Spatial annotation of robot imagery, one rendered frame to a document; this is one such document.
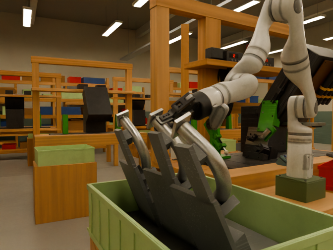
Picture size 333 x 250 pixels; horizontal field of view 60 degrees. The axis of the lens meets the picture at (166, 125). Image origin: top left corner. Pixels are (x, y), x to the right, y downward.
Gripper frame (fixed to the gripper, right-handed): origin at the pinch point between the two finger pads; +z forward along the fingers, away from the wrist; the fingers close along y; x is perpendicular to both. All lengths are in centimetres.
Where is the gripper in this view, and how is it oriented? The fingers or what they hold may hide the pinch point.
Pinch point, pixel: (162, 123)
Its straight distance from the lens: 72.8
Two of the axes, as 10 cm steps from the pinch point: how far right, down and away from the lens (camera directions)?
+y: 2.0, -6.3, -7.5
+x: 6.2, 6.8, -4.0
